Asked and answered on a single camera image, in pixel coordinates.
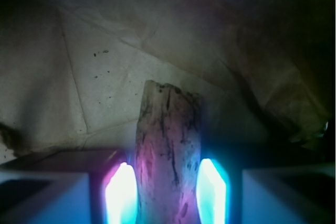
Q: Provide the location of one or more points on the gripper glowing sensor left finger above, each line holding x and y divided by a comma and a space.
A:
93, 186

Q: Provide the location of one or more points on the crumpled brown paper bag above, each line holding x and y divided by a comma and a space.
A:
73, 71

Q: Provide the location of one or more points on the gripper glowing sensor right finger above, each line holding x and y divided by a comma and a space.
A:
261, 184

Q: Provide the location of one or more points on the brown wood chip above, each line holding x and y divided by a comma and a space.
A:
167, 154

